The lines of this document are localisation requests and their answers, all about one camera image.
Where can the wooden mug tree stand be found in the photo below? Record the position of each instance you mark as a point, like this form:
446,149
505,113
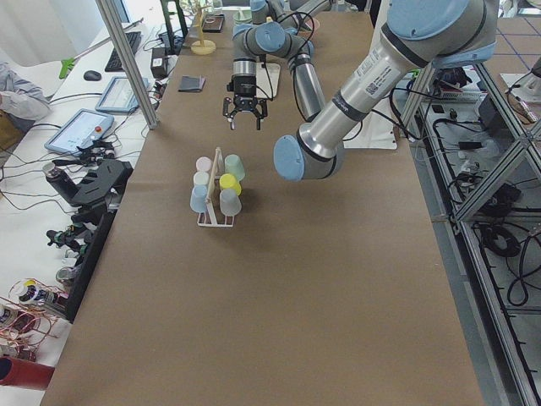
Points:
199,45

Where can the yellow cup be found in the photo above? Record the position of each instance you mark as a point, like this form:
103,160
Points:
229,181

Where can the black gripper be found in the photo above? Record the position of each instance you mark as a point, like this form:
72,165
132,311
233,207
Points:
244,87

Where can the cream white cup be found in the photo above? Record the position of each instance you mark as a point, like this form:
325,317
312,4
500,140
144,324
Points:
201,178

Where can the white wire cup rack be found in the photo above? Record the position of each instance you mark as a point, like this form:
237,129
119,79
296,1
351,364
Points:
213,218

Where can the aluminium frame post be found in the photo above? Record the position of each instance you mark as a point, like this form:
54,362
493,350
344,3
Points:
114,27

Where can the black computer mouse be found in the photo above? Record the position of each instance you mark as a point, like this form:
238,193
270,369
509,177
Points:
92,75

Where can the pink cup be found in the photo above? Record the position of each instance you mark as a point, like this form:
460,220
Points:
204,164

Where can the green cup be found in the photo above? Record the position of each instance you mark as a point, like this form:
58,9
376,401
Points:
234,165

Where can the blue teach pendant near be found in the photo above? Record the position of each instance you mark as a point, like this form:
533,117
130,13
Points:
85,127

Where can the grey cup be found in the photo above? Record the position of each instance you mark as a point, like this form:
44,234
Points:
230,204

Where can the blue teach pendant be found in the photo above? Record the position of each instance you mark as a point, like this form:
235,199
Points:
85,127
118,97

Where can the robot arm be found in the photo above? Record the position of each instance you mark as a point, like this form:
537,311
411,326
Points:
446,34
274,31

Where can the red cylinder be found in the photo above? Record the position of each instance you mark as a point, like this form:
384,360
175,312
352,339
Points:
25,374

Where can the grey folded cloth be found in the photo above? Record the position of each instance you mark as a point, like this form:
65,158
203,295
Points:
191,83

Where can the light blue cup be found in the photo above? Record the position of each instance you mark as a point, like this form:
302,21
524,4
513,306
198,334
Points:
198,198

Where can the blue teach pendant far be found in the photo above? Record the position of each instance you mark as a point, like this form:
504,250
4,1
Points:
118,97

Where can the black water bottle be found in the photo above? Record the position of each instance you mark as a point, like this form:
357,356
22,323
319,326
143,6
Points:
61,182

